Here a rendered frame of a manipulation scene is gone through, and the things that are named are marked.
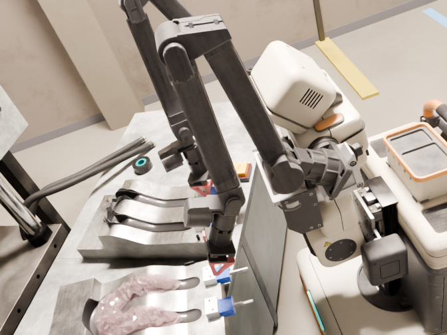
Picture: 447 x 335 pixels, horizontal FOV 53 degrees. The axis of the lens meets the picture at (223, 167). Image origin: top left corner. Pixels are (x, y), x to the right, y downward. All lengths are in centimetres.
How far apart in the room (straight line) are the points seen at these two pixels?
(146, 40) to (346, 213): 75
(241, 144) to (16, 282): 100
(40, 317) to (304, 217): 92
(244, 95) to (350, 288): 123
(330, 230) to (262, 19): 268
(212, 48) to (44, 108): 336
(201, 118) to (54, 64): 307
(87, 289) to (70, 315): 9
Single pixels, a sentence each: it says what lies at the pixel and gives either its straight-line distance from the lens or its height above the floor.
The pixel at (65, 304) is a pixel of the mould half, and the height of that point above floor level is 91.
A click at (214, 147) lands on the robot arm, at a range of 93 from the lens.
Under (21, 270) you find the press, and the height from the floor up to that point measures 79.
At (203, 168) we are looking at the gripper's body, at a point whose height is 105.
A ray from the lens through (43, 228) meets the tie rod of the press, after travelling 191.
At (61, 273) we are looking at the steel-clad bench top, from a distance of 174.
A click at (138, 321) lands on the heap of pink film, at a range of 131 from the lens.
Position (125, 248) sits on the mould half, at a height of 86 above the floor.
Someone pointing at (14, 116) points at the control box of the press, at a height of 114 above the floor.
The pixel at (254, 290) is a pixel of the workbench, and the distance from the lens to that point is 184.
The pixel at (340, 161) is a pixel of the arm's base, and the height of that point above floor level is 122.
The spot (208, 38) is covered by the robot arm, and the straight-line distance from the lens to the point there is 80.
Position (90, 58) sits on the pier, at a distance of 360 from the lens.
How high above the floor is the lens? 193
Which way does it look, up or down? 40 degrees down
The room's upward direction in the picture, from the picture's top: 21 degrees counter-clockwise
